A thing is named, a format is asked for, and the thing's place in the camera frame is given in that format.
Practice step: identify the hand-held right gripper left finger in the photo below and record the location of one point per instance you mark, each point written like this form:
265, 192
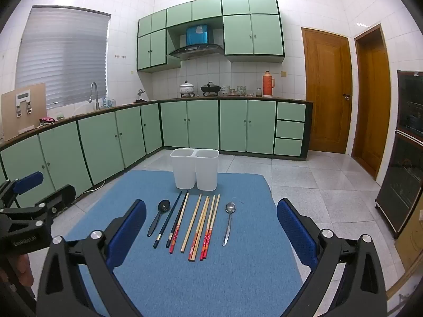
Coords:
127, 234

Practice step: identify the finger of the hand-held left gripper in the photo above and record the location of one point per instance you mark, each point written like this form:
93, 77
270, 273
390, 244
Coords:
61, 198
29, 181

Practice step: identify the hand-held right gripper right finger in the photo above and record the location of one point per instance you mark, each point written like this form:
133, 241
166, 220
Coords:
295, 231

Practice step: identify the black chopstick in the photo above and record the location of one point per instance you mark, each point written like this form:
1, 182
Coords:
177, 219
168, 219

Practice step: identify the black plastic spoon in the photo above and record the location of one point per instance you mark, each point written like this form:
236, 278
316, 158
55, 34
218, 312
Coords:
164, 206

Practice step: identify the red floral wooden chopstick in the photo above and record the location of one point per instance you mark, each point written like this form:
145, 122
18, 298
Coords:
180, 222

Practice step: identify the metal spoon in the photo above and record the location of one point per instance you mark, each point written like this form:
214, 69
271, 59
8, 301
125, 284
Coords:
230, 208

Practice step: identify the red dotted wooden chopstick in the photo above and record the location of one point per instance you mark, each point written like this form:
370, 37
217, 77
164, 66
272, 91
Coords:
212, 227
208, 227

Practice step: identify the white double utensil holder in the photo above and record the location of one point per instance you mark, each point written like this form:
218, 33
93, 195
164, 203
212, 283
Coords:
185, 171

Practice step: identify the person's left hand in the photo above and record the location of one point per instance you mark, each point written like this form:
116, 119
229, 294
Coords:
23, 270

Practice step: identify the blue felt table mat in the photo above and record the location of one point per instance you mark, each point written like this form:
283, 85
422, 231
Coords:
251, 270

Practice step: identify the red cloth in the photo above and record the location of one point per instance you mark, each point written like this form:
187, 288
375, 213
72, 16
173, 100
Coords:
46, 120

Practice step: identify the wooden board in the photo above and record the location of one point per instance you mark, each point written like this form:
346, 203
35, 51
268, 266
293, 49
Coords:
10, 115

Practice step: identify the white clip device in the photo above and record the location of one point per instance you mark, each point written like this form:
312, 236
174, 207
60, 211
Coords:
23, 96

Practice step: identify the metal sink faucet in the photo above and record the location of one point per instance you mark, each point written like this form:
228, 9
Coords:
94, 86

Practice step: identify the cardboard box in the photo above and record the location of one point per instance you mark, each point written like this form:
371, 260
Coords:
413, 247

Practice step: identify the dark glass cabinet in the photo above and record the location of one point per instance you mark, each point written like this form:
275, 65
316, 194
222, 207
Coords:
406, 171

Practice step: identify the grey window blind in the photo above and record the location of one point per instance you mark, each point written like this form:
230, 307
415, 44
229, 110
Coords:
62, 56

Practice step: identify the green lower kitchen cabinets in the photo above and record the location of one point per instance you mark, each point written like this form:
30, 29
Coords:
198, 125

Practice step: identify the green kitchen cabinets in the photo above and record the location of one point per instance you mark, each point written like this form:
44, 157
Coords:
251, 36
198, 125

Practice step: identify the small glass jar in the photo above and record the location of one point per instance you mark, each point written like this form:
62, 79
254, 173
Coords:
259, 92

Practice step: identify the plain wooden door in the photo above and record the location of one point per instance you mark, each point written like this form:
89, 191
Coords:
373, 105

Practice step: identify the orange thermos flask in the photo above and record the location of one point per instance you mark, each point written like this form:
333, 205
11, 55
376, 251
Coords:
268, 86

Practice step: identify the patterned ceramic jar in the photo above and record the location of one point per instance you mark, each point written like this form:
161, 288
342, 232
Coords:
226, 90
242, 91

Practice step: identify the white cooking pot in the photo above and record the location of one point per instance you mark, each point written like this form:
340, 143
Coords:
186, 89

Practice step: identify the black wok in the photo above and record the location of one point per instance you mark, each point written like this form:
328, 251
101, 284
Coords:
210, 88

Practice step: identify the black range hood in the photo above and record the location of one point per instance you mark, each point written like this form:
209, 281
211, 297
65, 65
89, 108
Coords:
195, 51

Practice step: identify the green upper kitchen cabinets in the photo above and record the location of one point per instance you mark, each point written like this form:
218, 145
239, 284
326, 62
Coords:
251, 36

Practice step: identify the blue hood chimney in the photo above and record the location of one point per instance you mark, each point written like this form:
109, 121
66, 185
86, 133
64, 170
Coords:
197, 34

